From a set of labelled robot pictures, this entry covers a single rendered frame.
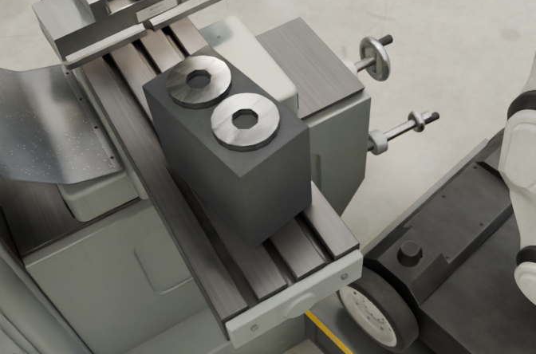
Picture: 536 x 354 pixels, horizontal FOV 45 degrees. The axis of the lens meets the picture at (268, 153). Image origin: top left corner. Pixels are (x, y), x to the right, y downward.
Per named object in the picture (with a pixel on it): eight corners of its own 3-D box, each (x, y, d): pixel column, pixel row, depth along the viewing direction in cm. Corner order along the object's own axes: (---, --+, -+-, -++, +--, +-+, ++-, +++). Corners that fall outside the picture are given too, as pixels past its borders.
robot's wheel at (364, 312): (415, 351, 140) (426, 313, 124) (399, 367, 139) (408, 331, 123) (348, 289, 150) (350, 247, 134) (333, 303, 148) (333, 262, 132)
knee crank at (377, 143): (429, 110, 166) (432, 94, 162) (444, 125, 163) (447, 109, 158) (358, 147, 161) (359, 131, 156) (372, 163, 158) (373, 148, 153)
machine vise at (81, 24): (193, -40, 138) (184, -86, 129) (229, -3, 130) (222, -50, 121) (39, 28, 128) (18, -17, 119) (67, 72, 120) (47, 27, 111)
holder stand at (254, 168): (224, 123, 110) (206, 35, 94) (313, 202, 99) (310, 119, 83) (166, 163, 106) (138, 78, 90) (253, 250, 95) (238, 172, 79)
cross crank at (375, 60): (374, 55, 167) (376, 20, 158) (401, 83, 161) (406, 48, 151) (321, 80, 163) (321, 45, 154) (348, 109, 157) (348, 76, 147)
